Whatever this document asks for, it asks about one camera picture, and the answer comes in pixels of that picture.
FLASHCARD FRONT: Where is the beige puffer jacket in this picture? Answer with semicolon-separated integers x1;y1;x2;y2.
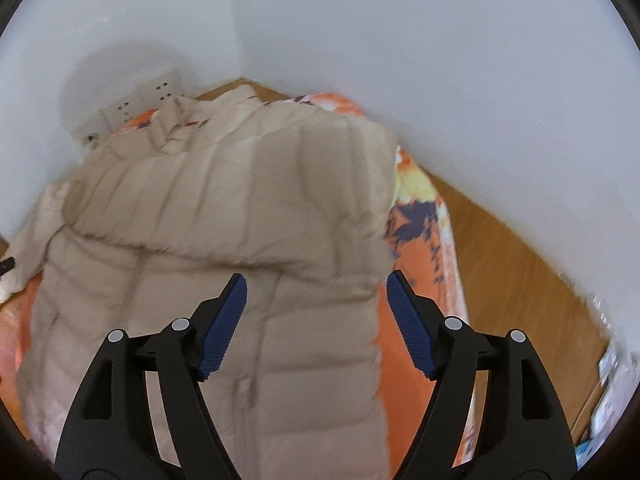
1;86;397;479

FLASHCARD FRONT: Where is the white wall socket panel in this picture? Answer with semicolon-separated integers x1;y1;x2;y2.
70;64;184;153

